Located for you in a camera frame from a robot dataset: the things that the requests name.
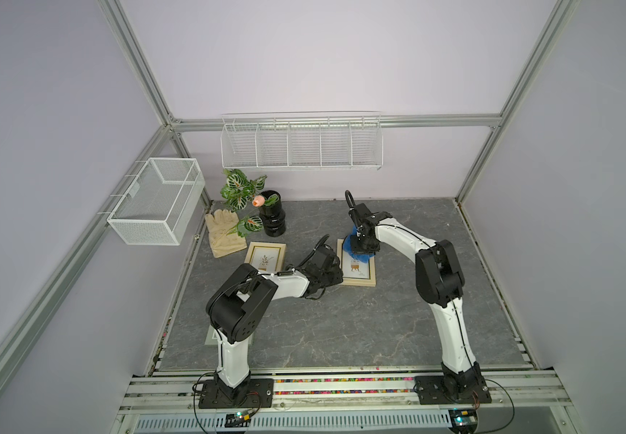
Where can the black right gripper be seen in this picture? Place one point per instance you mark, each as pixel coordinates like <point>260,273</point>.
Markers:
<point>355,249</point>

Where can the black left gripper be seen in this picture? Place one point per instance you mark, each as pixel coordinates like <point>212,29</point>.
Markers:
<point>336,276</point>

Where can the gold frame with deer print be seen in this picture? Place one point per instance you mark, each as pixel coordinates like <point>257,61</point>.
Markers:
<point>356,272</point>

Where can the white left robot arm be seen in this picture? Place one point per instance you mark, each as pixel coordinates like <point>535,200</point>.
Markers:
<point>238,307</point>

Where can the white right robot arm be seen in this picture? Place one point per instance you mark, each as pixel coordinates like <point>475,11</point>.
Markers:
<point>439,281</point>

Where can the glossy black vase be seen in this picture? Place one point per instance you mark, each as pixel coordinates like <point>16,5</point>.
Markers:
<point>272,214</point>

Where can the cream work glove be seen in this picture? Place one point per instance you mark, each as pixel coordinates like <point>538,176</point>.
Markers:
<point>222,235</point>

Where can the green artificial plant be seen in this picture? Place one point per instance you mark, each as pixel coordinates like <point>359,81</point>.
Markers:
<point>239,191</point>

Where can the gold frame with plant print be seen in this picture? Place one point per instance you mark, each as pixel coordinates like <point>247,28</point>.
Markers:
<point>267,257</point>

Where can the white wire wall shelf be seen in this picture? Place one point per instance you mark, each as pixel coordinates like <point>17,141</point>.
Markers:
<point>303,140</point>

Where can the green picture frame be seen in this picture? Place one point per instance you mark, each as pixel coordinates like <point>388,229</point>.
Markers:
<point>215,337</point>

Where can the aluminium rail base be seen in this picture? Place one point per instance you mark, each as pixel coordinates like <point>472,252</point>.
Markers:
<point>355,400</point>

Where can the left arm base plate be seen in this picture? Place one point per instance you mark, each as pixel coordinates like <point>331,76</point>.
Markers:
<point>251,393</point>

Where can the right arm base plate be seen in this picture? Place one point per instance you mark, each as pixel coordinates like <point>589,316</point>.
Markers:
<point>468,390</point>

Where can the white wire basket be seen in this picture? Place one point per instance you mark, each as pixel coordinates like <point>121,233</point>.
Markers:
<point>158,205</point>

